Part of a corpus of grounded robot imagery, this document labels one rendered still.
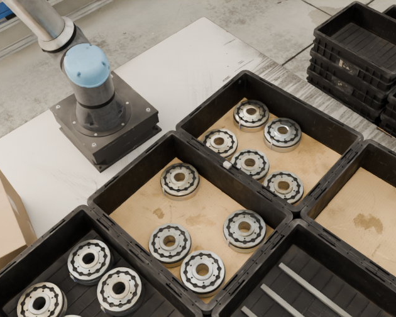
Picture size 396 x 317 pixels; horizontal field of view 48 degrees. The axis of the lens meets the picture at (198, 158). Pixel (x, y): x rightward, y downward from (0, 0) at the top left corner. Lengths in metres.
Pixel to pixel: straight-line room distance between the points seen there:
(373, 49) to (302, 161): 1.02
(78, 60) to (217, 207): 0.55
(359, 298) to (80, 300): 0.63
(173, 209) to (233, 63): 0.73
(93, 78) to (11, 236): 0.46
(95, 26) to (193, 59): 1.54
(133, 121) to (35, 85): 1.54
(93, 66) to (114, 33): 1.83
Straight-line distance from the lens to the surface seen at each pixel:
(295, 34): 2.97
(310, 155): 1.26
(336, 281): 1.09
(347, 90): 2.08
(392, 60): 2.13
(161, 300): 1.06
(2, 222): 1.18
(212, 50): 1.75
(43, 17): 1.29
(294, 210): 1.04
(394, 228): 1.19
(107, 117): 1.36
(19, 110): 2.77
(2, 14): 2.89
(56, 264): 1.16
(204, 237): 1.11
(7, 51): 2.97
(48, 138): 1.57
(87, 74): 1.25
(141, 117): 1.40
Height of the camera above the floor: 1.82
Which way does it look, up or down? 53 degrees down
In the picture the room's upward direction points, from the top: 6 degrees counter-clockwise
